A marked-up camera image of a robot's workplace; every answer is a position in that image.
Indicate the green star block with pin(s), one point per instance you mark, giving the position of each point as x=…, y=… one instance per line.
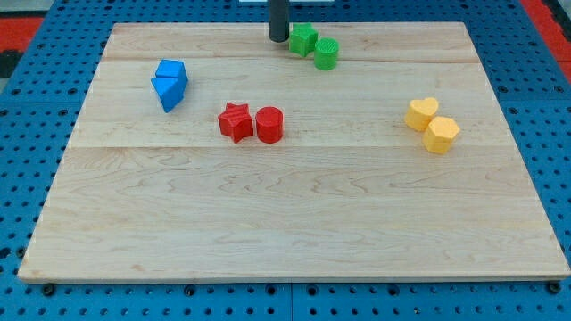
x=302, y=39

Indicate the red star block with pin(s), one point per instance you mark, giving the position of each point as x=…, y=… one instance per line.
x=236, y=122

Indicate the red cylinder block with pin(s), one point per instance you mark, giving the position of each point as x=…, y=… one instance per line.
x=269, y=124

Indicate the wooden board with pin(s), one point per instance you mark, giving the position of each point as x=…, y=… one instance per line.
x=348, y=194

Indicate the green cylinder block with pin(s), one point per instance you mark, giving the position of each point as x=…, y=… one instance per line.
x=326, y=53

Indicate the blue triangle block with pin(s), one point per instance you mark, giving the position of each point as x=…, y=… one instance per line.
x=170, y=92

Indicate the yellow heart block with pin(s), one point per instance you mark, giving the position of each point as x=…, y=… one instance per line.
x=420, y=112

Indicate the blue cube block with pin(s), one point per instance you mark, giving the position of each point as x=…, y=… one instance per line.
x=173, y=69

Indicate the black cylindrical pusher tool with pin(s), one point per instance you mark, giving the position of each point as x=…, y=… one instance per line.
x=278, y=20

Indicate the yellow hexagon block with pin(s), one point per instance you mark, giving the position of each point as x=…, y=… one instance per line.
x=440, y=134

